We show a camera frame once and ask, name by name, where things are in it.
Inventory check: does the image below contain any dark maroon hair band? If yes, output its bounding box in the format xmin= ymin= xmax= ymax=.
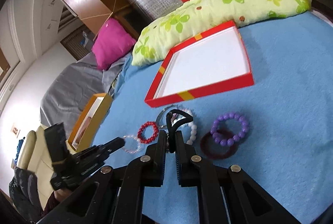
xmin=200 ymin=129 xmax=238 ymax=160

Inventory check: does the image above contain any pale pink crystal bracelet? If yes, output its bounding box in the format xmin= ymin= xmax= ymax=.
xmin=121 ymin=134 xmax=143 ymax=155

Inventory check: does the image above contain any red bead bracelet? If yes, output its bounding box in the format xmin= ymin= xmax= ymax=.
xmin=137 ymin=121 xmax=160 ymax=144

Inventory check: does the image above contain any white bead bracelet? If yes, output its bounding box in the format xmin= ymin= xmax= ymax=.
xmin=179 ymin=108 xmax=198 ymax=146

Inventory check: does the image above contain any purple bead bracelet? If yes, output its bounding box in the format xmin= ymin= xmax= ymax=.
xmin=210 ymin=112 xmax=250 ymax=147

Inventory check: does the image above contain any black hair tie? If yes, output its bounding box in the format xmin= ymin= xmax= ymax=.
xmin=165 ymin=108 xmax=194 ymax=154

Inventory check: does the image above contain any silver metal bangle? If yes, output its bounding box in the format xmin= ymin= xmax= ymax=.
xmin=155 ymin=105 xmax=179 ymax=130

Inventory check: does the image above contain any left hand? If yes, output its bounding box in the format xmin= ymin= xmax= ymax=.
xmin=54 ymin=188 xmax=72 ymax=203

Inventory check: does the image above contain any yellow open gift box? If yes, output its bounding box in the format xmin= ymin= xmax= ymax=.
xmin=67 ymin=93 xmax=112 ymax=152

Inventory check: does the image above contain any cream leather chair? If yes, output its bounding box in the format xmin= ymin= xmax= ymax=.
xmin=17 ymin=125 xmax=53 ymax=209

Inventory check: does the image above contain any grey bed sheet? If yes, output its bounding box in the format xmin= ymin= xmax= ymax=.
xmin=40 ymin=52 xmax=130 ymax=135

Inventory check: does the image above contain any red shallow box tray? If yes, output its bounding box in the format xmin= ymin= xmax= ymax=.
xmin=144 ymin=21 xmax=255 ymax=107

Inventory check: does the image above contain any magenta pillow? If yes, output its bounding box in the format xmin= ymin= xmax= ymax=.
xmin=92 ymin=18 xmax=136 ymax=70

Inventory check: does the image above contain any green floral pillow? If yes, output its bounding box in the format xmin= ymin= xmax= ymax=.
xmin=132 ymin=0 xmax=312 ymax=66

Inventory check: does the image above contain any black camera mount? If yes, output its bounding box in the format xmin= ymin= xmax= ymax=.
xmin=44 ymin=123 xmax=70 ymax=173

